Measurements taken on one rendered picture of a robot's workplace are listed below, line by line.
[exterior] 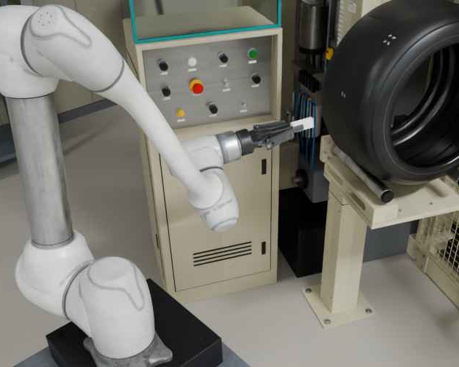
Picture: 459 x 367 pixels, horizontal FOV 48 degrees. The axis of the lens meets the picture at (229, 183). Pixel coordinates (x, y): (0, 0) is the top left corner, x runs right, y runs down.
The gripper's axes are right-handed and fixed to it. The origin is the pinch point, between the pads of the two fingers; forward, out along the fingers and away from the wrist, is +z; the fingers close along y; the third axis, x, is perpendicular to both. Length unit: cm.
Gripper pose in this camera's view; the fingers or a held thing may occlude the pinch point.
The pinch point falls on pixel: (301, 124)
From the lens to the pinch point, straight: 157.5
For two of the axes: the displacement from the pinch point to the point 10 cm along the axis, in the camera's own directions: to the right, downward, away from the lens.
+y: -2.8, -5.0, 8.2
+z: 9.4, -2.9, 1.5
